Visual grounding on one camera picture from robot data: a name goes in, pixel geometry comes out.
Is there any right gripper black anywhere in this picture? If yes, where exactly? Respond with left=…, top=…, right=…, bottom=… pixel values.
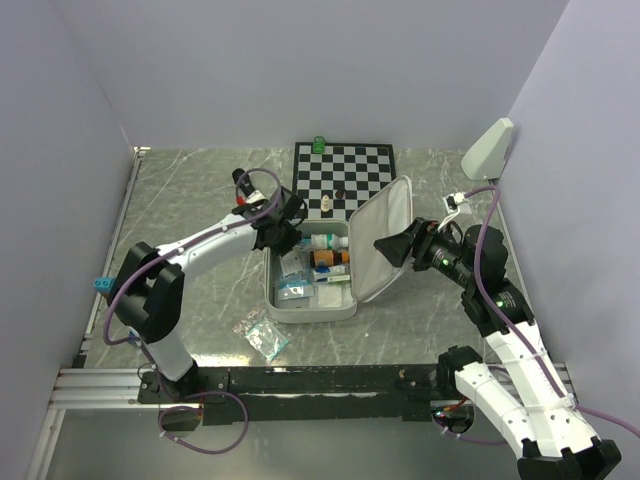
left=374, top=216, right=477, bottom=289

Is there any brown medicine bottle orange cap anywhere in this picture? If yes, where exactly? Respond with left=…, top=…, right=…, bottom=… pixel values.
left=310, top=250, right=350, bottom=268

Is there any white bottle green label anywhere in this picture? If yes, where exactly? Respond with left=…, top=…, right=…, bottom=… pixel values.
left=303, top=234, right=349, bottom=250

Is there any grey medicine kit case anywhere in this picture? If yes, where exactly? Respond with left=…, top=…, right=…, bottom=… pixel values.
left=265, top=176, right=413, bottom=324

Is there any green medicine box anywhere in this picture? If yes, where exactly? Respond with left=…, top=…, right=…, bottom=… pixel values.
left=317, top=274, right=351, bottom=284

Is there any white gauze packet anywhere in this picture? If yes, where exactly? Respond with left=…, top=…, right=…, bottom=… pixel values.
left=315, top=283, right=343, bottom=308

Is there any blue printed plastic bag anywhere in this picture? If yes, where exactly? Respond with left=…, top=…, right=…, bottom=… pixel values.
left=275, top=248, right=315, bottom=302

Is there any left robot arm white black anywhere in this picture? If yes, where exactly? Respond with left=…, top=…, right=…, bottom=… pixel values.
left=108, top=188, right=307, bottom=402

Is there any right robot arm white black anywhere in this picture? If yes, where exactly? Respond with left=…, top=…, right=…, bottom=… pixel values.
left=374, top=218, right=621, bottom=479

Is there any white chess piece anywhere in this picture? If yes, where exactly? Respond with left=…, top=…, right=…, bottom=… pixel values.
left=320, top=195, right=331, bottom=214

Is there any black microphone orange end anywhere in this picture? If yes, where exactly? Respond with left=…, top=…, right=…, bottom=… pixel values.
left=232, top=168, right=255, bottom=198

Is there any black white chessboard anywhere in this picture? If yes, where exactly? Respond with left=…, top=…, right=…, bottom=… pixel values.
left=292, top=142, right=396, bottom=221

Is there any small clear plaster bag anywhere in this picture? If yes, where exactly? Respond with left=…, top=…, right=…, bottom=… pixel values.
left=233, top=307, right=290, bottom=362

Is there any green toy on chessboard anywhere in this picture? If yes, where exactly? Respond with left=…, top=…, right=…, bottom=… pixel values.
left=312, top=136, right=326, bottom=154

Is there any blue brown toy block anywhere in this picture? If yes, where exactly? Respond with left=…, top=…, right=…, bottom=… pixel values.
left=93, top=277, right=115, bottom=296

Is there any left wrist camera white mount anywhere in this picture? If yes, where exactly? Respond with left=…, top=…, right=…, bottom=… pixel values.
left=236, top=190, right=267, bottom=211

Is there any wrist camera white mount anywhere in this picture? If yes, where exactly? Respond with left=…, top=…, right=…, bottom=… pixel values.
left=236, top=190, right=267, bottom=211
left=440, top=192, right=473, bottom=229

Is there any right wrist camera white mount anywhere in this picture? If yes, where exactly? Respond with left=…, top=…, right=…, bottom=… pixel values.
left=440, top=192, right=473, bottom=229

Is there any white wall mounted device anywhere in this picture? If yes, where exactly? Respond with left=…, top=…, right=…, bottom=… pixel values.
left=461, top=118, right=514, bottom=181

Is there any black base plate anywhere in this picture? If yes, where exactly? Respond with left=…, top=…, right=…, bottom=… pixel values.
left=138, top=364, right=461, bottom=426

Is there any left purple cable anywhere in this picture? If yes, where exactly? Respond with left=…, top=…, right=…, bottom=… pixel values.
left=102, top=167, right=282, bottom=455

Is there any aluminium frame rail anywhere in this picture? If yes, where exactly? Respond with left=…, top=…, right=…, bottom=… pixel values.
left=24, top=147, right=161, bottom=480

